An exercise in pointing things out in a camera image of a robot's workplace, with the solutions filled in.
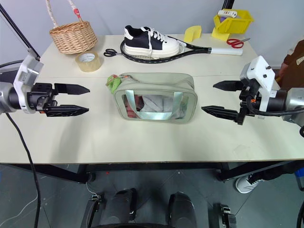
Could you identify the white device in bin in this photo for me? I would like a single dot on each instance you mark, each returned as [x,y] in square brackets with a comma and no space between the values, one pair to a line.
[226,12]

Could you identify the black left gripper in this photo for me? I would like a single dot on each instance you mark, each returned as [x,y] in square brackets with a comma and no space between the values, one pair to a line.
[41,95]

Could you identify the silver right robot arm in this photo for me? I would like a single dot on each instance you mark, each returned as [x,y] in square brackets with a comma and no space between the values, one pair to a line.
[288,101]

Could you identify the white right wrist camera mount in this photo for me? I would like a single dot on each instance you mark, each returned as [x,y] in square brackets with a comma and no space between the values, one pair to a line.
[260,71]

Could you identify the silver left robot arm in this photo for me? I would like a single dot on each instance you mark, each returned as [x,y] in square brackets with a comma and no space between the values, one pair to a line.
[6,98]

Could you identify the green zipper charm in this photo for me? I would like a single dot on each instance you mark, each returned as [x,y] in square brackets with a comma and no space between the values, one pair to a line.
[114,83]

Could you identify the brown packing tape roll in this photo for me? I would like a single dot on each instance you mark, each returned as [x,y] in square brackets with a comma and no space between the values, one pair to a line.
[91,65]

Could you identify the dark rounded shape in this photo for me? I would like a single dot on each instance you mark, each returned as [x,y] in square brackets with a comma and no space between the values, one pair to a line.
[181,210]
[120,206]

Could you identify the black and white sneaker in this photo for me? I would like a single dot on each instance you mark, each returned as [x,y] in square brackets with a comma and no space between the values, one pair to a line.
[142,44]

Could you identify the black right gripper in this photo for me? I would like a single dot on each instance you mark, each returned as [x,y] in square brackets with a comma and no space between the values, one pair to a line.
[248,89]

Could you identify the black upright pole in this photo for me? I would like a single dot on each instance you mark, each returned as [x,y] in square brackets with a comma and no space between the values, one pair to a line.
[227,4]

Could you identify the black slanted pole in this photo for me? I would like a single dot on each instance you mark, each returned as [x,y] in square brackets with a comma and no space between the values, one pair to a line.
[19,31]

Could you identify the white sneaker of person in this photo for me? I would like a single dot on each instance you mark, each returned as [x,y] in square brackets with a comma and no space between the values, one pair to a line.
[245,185]

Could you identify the person in brown jacket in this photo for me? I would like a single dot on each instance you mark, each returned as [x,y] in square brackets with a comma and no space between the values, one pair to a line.
[294,69]

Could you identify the yellow plastic bin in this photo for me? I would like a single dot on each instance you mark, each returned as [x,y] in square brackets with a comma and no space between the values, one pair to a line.
[234,25]

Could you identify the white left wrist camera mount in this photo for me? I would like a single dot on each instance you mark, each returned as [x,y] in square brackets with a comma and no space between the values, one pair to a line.
[28,69]

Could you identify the black table frame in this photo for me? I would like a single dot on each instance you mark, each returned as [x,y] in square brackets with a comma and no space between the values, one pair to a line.
[152,166]

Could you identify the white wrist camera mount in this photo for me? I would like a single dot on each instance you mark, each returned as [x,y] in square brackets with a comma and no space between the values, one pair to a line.
[28,69]
[260,71]

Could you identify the black tennis racket white grip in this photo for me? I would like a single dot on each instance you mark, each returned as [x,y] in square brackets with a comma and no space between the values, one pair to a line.
[194,49]

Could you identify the green transparent toiletry bag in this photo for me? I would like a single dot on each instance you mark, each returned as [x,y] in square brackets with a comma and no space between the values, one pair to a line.
[164,83]

